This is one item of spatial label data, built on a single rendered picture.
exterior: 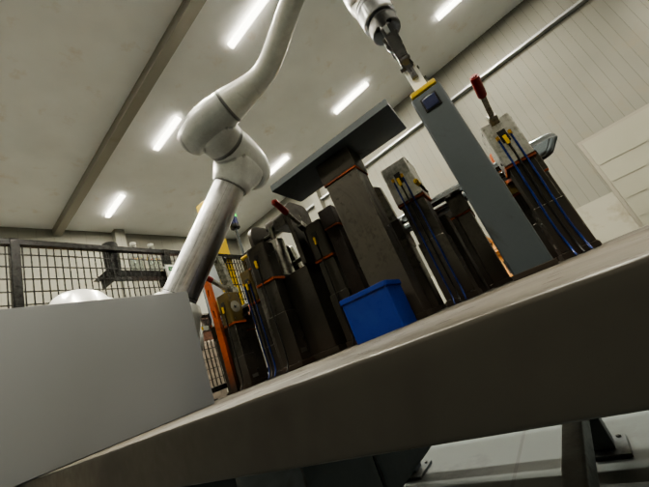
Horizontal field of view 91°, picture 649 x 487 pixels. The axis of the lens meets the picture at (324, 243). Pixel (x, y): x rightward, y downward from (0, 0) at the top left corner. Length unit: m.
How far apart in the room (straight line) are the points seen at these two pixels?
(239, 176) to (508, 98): 9.78
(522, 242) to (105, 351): 0.77
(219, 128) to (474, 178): 0.68
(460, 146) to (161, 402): 0.76
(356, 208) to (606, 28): 10.35
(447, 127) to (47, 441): 0.87
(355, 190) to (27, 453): 0.72
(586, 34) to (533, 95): 1.56
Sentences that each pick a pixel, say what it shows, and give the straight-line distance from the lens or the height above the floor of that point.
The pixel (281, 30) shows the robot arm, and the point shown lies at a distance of 0.97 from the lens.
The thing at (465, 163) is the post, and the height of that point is 0.95.
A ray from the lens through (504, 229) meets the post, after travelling 0.70.
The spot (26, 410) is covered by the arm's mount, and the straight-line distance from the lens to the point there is 0.67.
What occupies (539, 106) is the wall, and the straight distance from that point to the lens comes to 10.30.
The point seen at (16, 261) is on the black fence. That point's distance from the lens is 1.71.
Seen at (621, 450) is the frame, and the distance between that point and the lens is 1.76.
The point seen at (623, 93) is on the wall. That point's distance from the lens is 10.31.
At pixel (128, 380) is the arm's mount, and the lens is 0.70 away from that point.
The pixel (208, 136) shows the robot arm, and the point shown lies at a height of 1.37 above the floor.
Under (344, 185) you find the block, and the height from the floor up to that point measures 1.06.
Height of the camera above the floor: 0.71
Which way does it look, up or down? 18 degrees up
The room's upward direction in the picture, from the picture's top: 22 degrees counter-clockwise
